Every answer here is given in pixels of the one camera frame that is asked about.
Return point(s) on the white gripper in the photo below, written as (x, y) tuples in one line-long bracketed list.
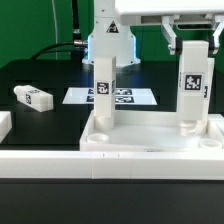
[(169, 12)]

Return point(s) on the white desk tabletop tray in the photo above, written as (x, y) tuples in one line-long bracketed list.
[(152, 131)]

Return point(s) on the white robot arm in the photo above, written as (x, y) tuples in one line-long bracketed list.
[(113, 19)]

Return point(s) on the fiducial marker sheet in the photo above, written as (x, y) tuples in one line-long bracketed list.
[(124, 96)]

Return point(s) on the white left fence block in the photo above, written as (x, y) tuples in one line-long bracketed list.
[(5, 124)]

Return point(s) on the white front fence bar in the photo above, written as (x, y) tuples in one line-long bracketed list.
[(199, 165)]

